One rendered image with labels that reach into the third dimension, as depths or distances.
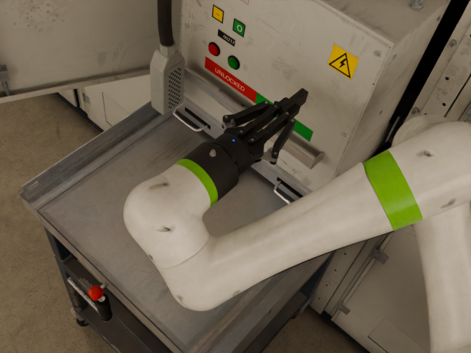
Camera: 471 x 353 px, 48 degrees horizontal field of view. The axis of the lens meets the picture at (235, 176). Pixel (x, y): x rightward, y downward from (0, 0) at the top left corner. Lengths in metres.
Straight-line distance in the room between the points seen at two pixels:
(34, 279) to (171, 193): 1.46
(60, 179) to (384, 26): 0.83
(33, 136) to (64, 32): 1.19
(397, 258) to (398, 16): 0.80
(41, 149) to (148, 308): 1.50
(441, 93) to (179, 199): 0.65
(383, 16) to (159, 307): 0.73
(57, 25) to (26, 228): 1.08
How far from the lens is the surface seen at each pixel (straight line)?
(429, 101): 1.24
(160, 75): 1.24
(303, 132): 1.17
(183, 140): 1.42
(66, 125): 2.62
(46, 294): 2.16
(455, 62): 1.17
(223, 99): 1.23
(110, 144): 1.41
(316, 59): 1.04
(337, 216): 0.78
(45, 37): 1.48
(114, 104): 2.26
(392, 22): 0.99
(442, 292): 1.03
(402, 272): 1.62
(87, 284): 1.57
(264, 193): 1.34
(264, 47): 1.12
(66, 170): 1.35
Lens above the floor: 1.94
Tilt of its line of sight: 53 degrees down
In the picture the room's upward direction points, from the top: 10 degrees clockwise
